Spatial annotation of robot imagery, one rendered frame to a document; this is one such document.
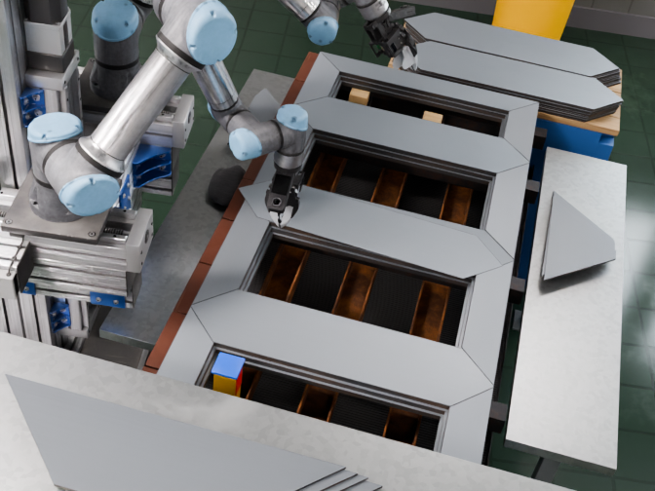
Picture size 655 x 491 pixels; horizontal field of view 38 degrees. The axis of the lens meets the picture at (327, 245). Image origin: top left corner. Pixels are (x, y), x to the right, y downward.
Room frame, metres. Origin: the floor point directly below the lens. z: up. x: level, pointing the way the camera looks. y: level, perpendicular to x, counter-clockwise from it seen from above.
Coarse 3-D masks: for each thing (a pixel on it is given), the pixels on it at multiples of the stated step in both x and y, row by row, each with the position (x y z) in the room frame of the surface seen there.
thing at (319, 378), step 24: (408, 96) 2.59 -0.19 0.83; (432, 96) 2.59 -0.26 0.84; (504, 120) 2.53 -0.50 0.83; (312, 144) 2.26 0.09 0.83; (336, 144) 2.28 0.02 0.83; (360, 144) 2.28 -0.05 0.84; (432, 168) 2.24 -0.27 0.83; (456, 168) 2.24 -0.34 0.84; (264, 240) 1.81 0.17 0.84; (288, 240) 1.84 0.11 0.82; (312, 240) 1.84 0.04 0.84; (384, 264) 1.80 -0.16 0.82; (408, 264) 1.80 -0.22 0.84; (240, 288) 1.62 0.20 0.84; (264, 360) 1.40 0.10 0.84; (312, 384) 1.37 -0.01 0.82; (336, 384) 1.37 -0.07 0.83; (360, 384) 1.37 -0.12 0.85; (408, 408) 1.34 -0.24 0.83; (432, 408) 1.34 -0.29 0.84
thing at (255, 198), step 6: (270, 180) 2.03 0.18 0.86; (252, 186) 2.00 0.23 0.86; (258, 186) 2.00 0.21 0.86; (264, 186) 2.00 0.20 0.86; (252, 192) 1.97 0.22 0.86; (258, 192) 1.98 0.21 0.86; (264, 192) 1.98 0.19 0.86; (246, 198) 1.94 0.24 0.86; (252, 198) 1.95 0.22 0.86; (258, 198) 1.95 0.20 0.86; (264, 198) 1.96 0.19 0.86; (252, 204) 1.92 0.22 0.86; (258, 204) 1.93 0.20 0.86; (264, 204) 1.93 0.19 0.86; (252, 210) 1.90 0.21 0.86; (258, 210) 1.90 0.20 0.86
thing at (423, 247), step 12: (420, 228) 1.93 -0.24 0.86; (432, 228) 1.93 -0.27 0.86; (444, 228) 1.94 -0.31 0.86; (420, 240) 1.88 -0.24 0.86; (432, 240) 1.89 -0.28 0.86; (408, 252) 1.82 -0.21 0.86; (420, 252) 1.83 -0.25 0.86; (432, 252) 1.84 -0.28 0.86; (420, 264) 1.79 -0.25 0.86; (432, 264) 1.79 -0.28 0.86
